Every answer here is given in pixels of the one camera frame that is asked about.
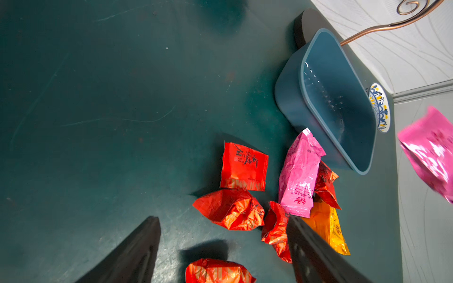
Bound small red tea bag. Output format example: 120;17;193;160
261;201;292;264

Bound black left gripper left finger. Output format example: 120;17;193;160
77;216;161;283

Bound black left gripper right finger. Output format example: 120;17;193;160
287;216;370;283

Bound long pink tea bag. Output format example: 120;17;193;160
278;128;326;218

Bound teal plastic storage box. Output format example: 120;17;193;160
274;28;377;175

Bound blue yellow patterned small bowl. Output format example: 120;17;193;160
368;83;391;133

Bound orange tea bag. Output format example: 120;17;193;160
303;202;350;255

